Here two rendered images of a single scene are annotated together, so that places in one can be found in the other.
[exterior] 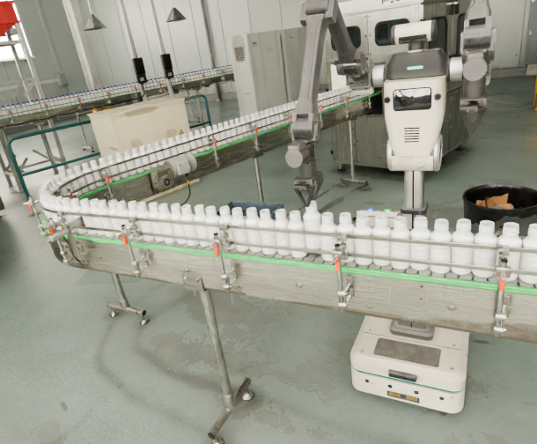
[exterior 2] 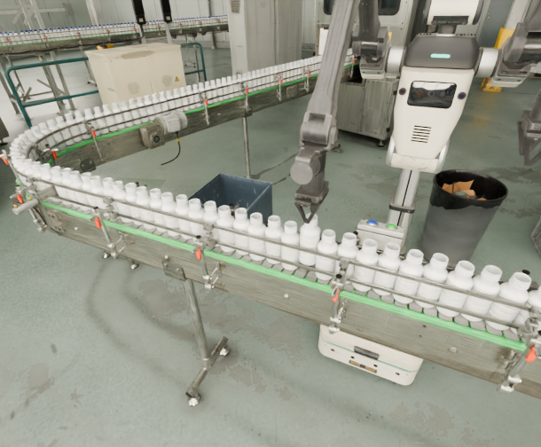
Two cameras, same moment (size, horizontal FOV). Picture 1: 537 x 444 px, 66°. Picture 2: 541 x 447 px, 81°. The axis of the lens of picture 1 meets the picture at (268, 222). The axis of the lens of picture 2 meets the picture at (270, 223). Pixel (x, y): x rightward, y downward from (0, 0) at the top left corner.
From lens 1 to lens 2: 0.54 m
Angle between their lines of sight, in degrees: 13
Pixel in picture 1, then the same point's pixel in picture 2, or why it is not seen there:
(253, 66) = (246, 19)
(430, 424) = (383, 391)
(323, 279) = (314, 297)
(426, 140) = (435, 142)
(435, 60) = (466, 50)
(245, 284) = (228, 284)
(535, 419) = (473, 393)
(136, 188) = (126, 142)
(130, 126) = (127, 68)
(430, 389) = (389, 365)
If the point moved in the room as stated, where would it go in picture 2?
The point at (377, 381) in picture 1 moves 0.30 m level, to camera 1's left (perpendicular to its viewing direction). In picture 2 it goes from (341, 351) to (286, 356)
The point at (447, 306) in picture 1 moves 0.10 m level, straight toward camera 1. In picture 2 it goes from (448, 348) to (450, 380)
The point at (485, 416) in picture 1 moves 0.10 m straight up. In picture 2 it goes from (430, 387) to (435, 376)
